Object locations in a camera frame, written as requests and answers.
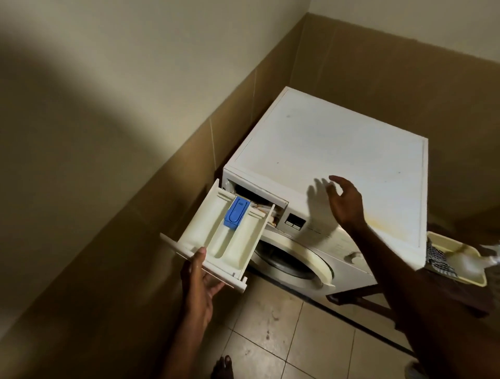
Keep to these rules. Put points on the white spray bottle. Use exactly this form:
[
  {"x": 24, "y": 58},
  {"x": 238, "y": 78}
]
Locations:
[{"x": 472, "y": 261}]

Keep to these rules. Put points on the person's left foot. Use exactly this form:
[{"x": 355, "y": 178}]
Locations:
[{"x": 222, "y": 369}]

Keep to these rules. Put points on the person's right hand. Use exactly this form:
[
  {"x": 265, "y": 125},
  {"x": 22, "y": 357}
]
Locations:
[{"x": 347, "y": 207}]

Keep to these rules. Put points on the checkered cloth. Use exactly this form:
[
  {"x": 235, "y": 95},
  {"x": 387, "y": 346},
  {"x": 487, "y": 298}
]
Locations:
[{"x": 437, "y": 259}]

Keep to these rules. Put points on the person's left hand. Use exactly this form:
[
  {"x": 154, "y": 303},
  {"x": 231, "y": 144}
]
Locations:
[{"x": 199, "y": 296}]

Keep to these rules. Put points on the cream plastic tray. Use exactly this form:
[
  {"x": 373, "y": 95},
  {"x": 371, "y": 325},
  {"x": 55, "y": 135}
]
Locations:
[{"x": 445, "y": 240}]

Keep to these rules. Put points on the white detergent drawer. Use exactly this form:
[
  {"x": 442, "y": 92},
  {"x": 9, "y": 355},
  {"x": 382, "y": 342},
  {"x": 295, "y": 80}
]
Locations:
[{"x": 218, "y": 238}]

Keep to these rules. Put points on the white washing machine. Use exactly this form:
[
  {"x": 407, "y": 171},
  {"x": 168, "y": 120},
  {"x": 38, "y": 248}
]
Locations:
[{"x": 332, "y": 148}]

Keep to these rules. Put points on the person's right forearm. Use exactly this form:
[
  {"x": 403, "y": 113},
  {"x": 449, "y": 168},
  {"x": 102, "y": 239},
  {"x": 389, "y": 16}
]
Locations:
[{"x": 422, "y": 296}]

